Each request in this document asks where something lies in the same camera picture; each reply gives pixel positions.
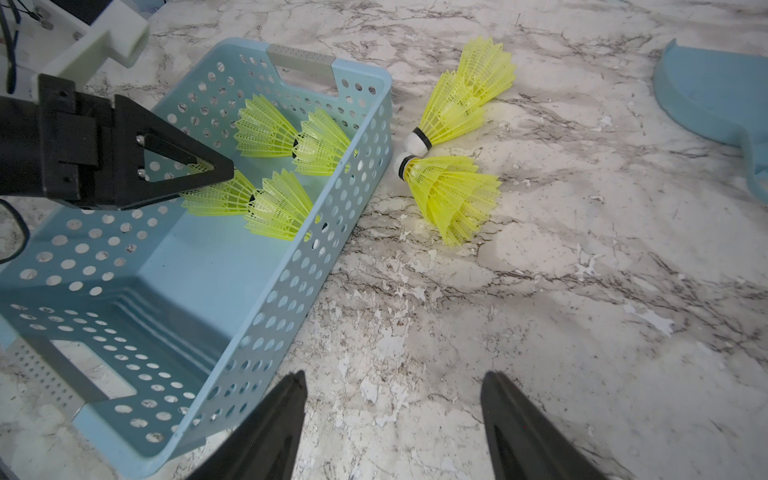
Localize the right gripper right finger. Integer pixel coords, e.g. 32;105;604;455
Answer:
480;371;607;480

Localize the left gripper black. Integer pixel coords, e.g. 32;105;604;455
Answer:
1;75;234;210

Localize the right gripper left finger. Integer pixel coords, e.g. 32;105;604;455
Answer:
189;370;308;479

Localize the yellow shuttlecock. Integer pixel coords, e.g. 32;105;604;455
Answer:
181;169;257;217
392;152;501;247
234;95;298;158
244;169;313;240
292;109;351;176
403;36;516;157

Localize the light blue plastic storage basket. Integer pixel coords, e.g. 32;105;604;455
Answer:
1;38;393;479

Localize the yellow shuttlecock bottom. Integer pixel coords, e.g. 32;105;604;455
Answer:
292;109;351;176

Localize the light blue plastic scoop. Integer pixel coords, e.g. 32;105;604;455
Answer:
653;40;767;203

